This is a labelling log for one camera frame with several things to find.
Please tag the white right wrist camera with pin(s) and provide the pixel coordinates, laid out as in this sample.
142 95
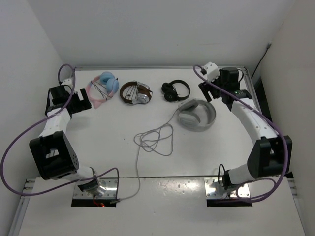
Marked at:
212 71

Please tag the white grey over-ear headphones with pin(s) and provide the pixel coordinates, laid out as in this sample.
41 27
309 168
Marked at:
190 120

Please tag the metal base plate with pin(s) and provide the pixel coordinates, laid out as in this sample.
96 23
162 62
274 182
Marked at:
214 191
105 190

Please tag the pink blue cat-ear headphones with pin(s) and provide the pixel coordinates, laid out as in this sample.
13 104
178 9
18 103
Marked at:
106 84

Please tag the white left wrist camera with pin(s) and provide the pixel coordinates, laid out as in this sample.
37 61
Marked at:
68 82

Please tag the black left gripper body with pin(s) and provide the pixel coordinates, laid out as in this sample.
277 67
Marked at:
78 105

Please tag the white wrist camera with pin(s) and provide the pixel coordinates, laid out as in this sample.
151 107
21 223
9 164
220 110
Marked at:
212 71
68 82

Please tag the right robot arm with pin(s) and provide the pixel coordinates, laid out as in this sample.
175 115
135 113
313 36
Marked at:
271 150

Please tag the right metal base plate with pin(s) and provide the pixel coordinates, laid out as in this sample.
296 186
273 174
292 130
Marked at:
214 191

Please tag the black on-ear headphones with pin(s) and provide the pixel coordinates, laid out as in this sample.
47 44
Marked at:
170 92

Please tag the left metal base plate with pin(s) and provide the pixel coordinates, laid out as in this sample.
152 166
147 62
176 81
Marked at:
105 190

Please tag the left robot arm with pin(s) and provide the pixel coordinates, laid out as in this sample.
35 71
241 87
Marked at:
54 156

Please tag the brown silver headphones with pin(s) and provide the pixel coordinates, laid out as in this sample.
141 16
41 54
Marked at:
135 92

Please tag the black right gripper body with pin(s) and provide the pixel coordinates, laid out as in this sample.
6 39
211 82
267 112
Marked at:
216 93

